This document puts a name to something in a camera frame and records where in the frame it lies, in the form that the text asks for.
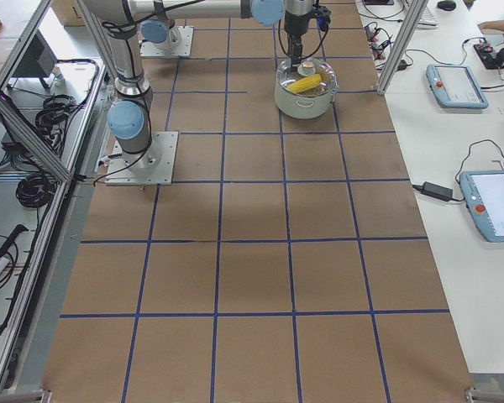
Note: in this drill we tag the black electronic device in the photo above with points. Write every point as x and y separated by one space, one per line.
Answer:
491 58

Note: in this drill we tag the far blue teach pendant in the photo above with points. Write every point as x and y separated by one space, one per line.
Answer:
455 86

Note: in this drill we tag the right aluminium frame post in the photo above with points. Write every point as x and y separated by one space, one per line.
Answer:
401 42

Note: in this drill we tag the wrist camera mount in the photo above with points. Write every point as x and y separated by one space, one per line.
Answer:
323 16

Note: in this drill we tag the black monitor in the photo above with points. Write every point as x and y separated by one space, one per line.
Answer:
38 61

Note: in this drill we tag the black power brick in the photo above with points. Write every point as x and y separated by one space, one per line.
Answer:
435 191

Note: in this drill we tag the aluminium frame rail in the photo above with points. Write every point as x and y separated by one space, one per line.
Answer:
29 309

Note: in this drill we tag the person forearm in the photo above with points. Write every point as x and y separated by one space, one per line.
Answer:
494 24

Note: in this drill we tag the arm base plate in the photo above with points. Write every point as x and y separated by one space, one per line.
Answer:
155 167
183 49

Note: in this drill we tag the blue teach pendant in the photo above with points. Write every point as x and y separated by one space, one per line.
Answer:
455 86
484 198

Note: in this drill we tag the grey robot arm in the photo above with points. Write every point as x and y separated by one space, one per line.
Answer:
127 23
159 32

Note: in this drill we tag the cardboard box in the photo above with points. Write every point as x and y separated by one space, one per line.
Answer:
68 13

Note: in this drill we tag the near blue teach pendant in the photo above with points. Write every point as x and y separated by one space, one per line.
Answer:
484 198

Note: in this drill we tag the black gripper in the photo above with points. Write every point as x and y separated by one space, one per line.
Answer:
294 27

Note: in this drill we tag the black computer mouse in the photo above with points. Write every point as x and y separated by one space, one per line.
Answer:
446 5

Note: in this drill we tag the pale green cooking pot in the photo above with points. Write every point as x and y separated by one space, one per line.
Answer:
302 107

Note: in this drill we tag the yellow corn cob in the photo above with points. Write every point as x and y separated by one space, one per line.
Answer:
305 84

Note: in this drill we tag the glass pot lid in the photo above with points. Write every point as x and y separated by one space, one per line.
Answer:
285 76

